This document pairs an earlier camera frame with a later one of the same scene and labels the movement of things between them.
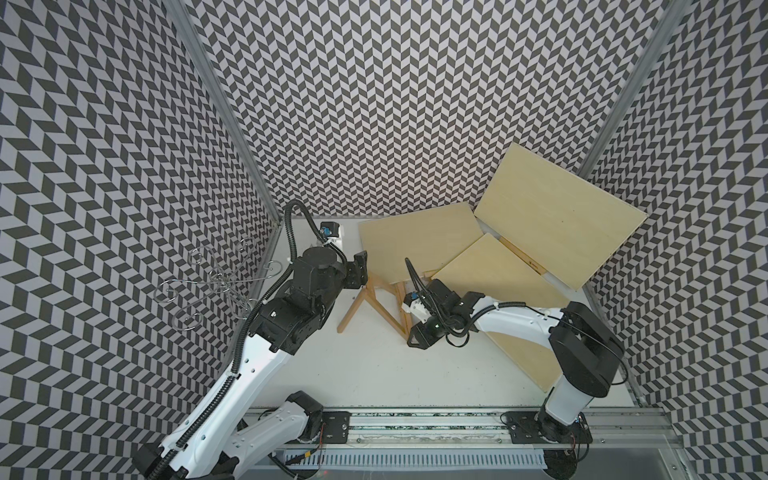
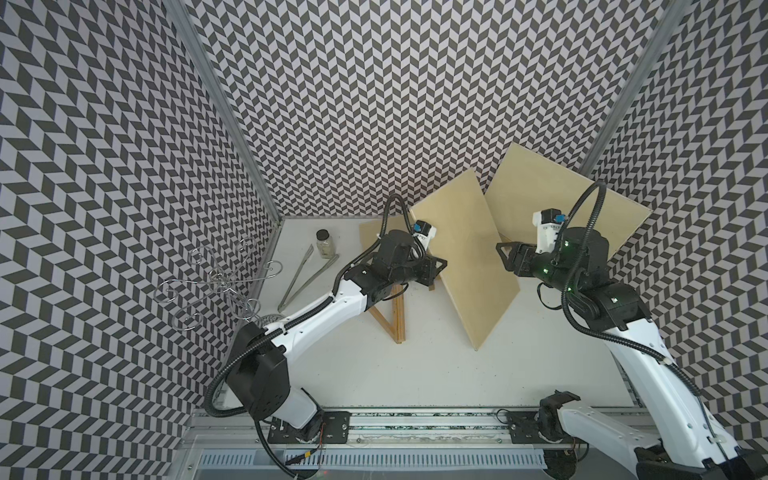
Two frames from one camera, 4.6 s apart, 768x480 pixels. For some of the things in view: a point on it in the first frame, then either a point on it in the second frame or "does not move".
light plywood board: [565, 224] does not move
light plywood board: [490, 268] -> [475, 281]
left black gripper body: [354, 274] -> [422, 270]
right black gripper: [424, 337] -> [521, 254]
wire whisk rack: [210, 280] does not move
